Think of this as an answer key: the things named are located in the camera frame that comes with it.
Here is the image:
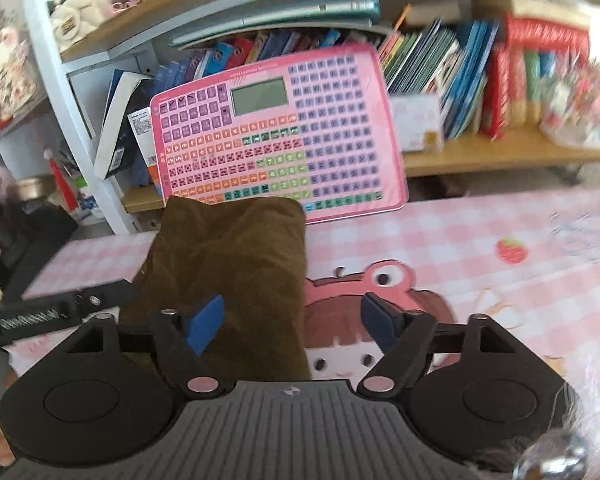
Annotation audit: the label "dark cloth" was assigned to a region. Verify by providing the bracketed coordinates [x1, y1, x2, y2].
[0, 204, 80, 303]

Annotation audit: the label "white quilted pearl handbag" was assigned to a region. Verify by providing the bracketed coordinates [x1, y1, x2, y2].
[50, 0, 113, 53]

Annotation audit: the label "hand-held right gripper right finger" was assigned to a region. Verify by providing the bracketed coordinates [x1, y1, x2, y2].
[356, 291, 527, 402]

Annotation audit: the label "red boxed book set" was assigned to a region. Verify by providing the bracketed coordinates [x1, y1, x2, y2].
[481, 14, 592, 140]

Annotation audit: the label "pink checkered table mat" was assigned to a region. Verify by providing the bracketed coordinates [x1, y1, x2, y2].
[5, 185, 600, 391]

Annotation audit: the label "pink toy learning tablet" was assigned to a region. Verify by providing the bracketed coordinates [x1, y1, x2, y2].
[149, 42, 410, 225]

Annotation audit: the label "wooden bookshelf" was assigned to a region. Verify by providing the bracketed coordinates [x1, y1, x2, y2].
[60, 0, 600, 216]

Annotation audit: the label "black and white box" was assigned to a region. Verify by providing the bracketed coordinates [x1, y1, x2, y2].
[94, 71, 156, 182]

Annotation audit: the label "brown corduroy pants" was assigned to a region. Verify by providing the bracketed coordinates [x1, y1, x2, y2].
[120, 195, 313, 383]

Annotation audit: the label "silver metal ball charm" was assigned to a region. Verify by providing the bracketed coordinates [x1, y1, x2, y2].
[513, 430, 590, 480]

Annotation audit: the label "round metal tin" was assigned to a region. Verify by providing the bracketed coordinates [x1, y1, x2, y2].
[9, 177, 52, 207]

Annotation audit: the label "clear printed plastic bag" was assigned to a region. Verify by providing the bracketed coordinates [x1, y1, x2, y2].
[550, 205, 600, 267]

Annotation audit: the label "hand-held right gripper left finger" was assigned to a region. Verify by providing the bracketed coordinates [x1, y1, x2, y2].
[62, 294, 227, 400]

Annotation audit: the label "floral fabric bag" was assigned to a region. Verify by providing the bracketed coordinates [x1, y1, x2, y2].
[0, 25, 38, 135]

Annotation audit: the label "white translucent pouch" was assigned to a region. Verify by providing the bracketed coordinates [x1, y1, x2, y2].
[390, 94, 445, 153]

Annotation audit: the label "white fuzzy sleeved right forearm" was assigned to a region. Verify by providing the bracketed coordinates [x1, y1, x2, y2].
[477, 345, 600, 480]

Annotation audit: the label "row of books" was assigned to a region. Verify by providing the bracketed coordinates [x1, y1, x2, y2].
[152, 17, 506, 142]

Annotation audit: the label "floral plastic package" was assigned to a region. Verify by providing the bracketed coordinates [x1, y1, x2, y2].
[539, 57, 600, 151]

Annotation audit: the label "white metal shelf frame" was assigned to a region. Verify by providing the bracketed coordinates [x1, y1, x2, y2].
[19, 0, 148, 236]

